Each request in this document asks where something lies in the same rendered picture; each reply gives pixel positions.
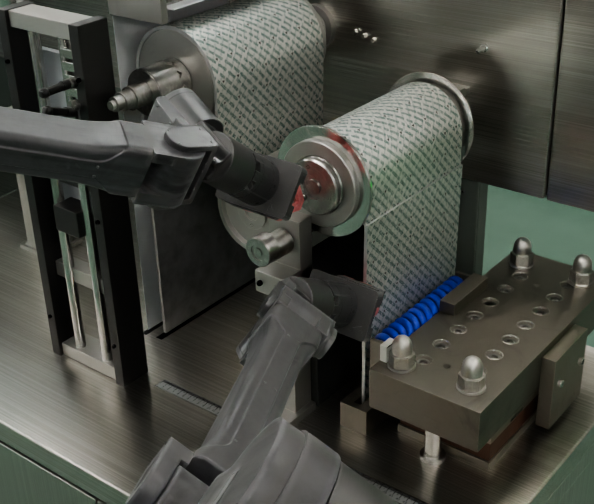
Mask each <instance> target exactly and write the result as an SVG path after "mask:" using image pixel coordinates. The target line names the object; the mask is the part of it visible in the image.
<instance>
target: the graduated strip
mask: <svg viewBox="0 0 594 504"><path fill-rule="evenodd" d="M155 387H157V388H159V389H161V390H163V391H165V392H167V393H170V394H172V395H174V396H176V397H178V398H180V399H182V400H184V401H186V402H188V403H190V404H192V405H194V406H196V407H199V408H201V409H203V410H205V411H207V412H209V413H211V414H213V415H215V416H217V415H218V413H219V412H220V410H221V408H222V406H221V405H219V404H217V403H215V402H212V401H210V400H208V399H206V398H204V397H202V396H200V395H198V394H195V393H193V392H191V391H189V390H187V389H185V388H183V387H181V386H179V385H176V384H174V383H172V382H170V381H168V380H166V379H164V380H162V381H161V382H159V383H158V384H156V385H155ZM347 466H348V465H347ZM348 467H350V466H348ZM350 468H351V469H352V470H354V471H355V472H357V473H358V474H359V475H361V476H362V477H363V478H365V479H366V480H367V481H369V482H370V483H372V484H373V485H374V486H376V487H377V488H378V489H380V490H381V491H383V492H384V493H385V494H387V495H388V496H389V497H391V498H392V499H393V500H395V501H396V502H398V503H399V504H428V503H426V502H424V501H422V500H419V499H417V498H415V497H413V496H411V495H409V494H407V493H405V492H403V491H400V490H398V489H396V488H394V487H392V486H390V485H388V484H386V483H384V482H381V481H379V480H377V479H375V478H373V477H371V476H369V475H367V474H365V473H362V472H360V471H358V470H356V469H354V468H352V467H350Z"/></svg>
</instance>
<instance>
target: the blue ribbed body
mask: <svg viewBox="0 0 594 504"><path fill-rule="evenodd" d="M463 281H464V279H463V278H460V277H458V276H455V275H454V276H451V277H449V278H448V280H446V281H444V282H443V283H442V284H441V285H439V286H438V287H437V289H434V290H432V292H431V293H430V294H428V295H426V296H425V298H423V299H421V300H420V301H419V303H416V304H415V305H414V306H413V308H410V309H409V310H408V311H407V312H406V313H404V314H402V315H401V317H399V318H397V319H396V320H395V322H393V323H391V324H389V326H388V327H387V328H385V329H383V330H382V332H381V333H378V334H377V335H376V336H375V339H378V340H381V341H383V342H385V341H386V340H387V339H388V338H392V339H394V338H395V337H396V336H398V335H401V334H403V335H406V336H408V337H409V336H410V335H411V334H412V333H414V332H415V331H416V330H417V329H418V328H420V327H421V326H422V325H423V324H425V323H426V322H427V321H428V320H429V319H431V318H432V317H433V316H434V315H435V314H437V313H438V312H439V311H440V300H441V299H442V298H443V297H444V296H446V295H447V294H448V293H449V292H451V291H452V290H453V289H454V288H456V287H457V286H458V285H459V284H460V283H462V282H463Z"/></svg>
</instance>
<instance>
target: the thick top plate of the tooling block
mask: <svg viewBox="0 0 594 504"><path fill-rule="evenodd" d="M510 254H511V253H510ZM510 254H509V255H507V256H506V257H505V258H504V259H503V260H501V261H500V262H499V263H498V264H496V265H495V266H494V267H493V268H492V269H490V270H489V271H488V272H487V273H485V274H484V275H483V276H485V277H488V287H487V289H486V290H484V291H483V292H482V293H481V294H480V295H478V296H477V297H476V298H475V299H474V300H472V301H471V302H470V303H469V304H468V305H467V306H465V307H464V308H463V309H462V310H461V311H459V312H458V313H457V314H456V315H455V316H453V315H450V314H447V313H444V312H441V311H439V312H438V313H437V314H435V315H434V316H433V317H432V318H431V319H429V320H428V321H427V322H426V323H425V324H423V325H422V326H421V327H420V328H418V329H417V330H416V331H415V332H414V333H412V334H411V335H410V336H409V338H410V339H411V341H412V344H413V351H414V352H415V362H416V368H415V370H413V371H412V372H410V373H405V374H400V373H395V372H393V371H391V370H390V369H389V368H388V366H387V363H388V362H387V363H385V362H383V361H380V360H379V361H378V362H377V363H376V364H375V365H373V366H372V367H371V368H370V369H369V406H370V407H372V408H374V409H377V410H379V411H381V412H384V413H386V414H388V415H391V416H393V417H395V418H398V419H400V420H402V421H405V422H407V423H409V424H412V425H414V426H416V427H419V428H421V429H423V430H426V431H428V432H430V433H433V434H435V435H437V436H440V437H442V438H444V439H447V440H449V441H451V442H454V443H456V444H458V445H461V446H463V447H465V448H468V449H470V450H472V451H475V452H479V450H480V449H481V448H482V447H483V446H484V445H485V444H486V443H487V442H488V441H489V440H490V439H491V438H492V437H493V436H494V435H495V434H496V432H497V431H498V430H499V429H500V428H501V427H502V426H503V425H504V424H505V423H506V422H507V421H508V420H509V419H510V418H511V417H512V416H513V415H514V413H515V412H516V411H517V410H518V409H519V408H520V407H521V406H522V405H523V404H524V403H525V402H526V401H527V400H528V399H529V398H530V397H531V395H532V394H533V393H534V392H535V391H536V390H537V389H538V388H539V384H540V375H541V365H542V357H543V356H544V355H545V354H546V353H547V352H548V351H549V350H550V349H551V348H552V347H553V346H554V345H555V344H556V343H557V342H558V341H559V340H560V339H561V338H562V337H563V336H564V335H565V334H566V333H567V332H568V331H569V330H570V329H571V328H572V326H573V325H574V324H576V325H579V326H582V327H585V328H588V333H587V336H588V335H589V334H590V333H591V332H592V331H593V330H594V284H593V286H592V287H589V288H576V287H573V286H571V285H570V284H569V283H568V278H569V275H570V269H571V268H572V267H573V266H572V265H569V264H565V263H562V262H558V261H555V260H552V259H548V258H545V257H542V256H538V255H535V254H533V263H534V265H533V267H532V268H530V269H527V270H518V269H515V268H512V267H511V266H510V265H509V260H510ZM593 281H594V276H593ZM470 355H474V356H477V357H479V358H480V359H481V361H482V363H483V372H484V373H485V374H486V379H485V384H486V391H485V392H484V393H483V394H481V395H478V396H468V395H464V394H462V393H460V392H459V391H458V390H457V388H456V383H457V381H458V372H459V371H461V366H462V362H463V361H464V359H465V358H466V357H468V356H470Z"/></svg>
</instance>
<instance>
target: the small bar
mask: <svg viewBox="0 0 594 504"><path fill-rule="evenodd" d="M487 287H488V277H485V276H482V275H479V274H476V273H473V274H472V275H470V276H469V277H468V278H467V279H465V280H464V281H463V282H462V283H460V284H459V285H458V286H457V287H456V288H454V289H453V290H452V291H451V292H449V293H448V294H447V295H446V296H444V297H443V298H442V299H441V300H440V311H441V312H444V313H447V314H450V315H453V316H455V315H456V314H457V313H458V312H459V311H461V310H462V309H463V308H464V307H465V306H467V305H468V304H469V303H470V302H471V301H472V300H474V299H475V298H476V297H477V296H478V295H480V294H481V293H482V292H483V291H484V290H486V289H487Z"/></svg>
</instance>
